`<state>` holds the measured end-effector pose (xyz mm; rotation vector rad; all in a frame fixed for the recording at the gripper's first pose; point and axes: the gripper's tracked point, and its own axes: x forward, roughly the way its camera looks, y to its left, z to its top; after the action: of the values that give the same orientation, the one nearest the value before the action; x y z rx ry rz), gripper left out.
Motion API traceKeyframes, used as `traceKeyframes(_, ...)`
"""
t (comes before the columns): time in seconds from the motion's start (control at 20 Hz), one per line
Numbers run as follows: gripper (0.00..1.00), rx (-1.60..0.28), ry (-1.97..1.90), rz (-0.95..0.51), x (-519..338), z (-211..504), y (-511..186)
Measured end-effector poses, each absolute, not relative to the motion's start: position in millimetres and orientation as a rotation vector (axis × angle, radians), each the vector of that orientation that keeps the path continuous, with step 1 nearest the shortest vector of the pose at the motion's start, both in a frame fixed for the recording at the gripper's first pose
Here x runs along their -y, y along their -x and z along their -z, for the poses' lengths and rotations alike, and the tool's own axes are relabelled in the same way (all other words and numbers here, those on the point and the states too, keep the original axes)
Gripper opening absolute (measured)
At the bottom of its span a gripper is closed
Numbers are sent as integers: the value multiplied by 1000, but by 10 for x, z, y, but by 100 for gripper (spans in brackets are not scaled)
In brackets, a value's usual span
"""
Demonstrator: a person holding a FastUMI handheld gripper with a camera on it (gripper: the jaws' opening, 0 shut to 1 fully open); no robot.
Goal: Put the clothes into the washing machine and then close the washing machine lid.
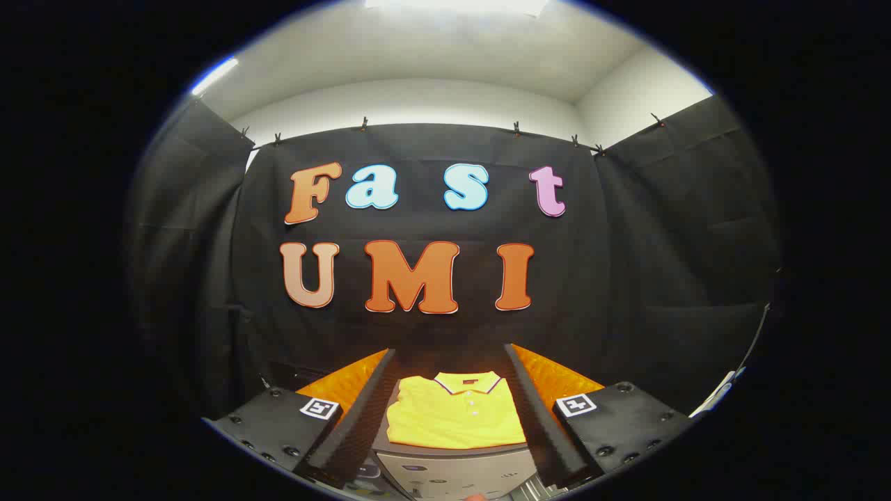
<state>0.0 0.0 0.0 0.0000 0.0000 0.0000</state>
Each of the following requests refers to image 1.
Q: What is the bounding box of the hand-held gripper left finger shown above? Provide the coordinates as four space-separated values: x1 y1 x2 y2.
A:
205 348 399 489

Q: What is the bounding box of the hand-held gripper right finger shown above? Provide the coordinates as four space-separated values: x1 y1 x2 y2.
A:
503 342 698 490

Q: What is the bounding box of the yellow polo shirt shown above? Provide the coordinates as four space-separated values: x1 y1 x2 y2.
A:
385 371 528 450

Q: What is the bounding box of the grey cabinet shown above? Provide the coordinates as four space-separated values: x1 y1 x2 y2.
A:
369 379 540 500

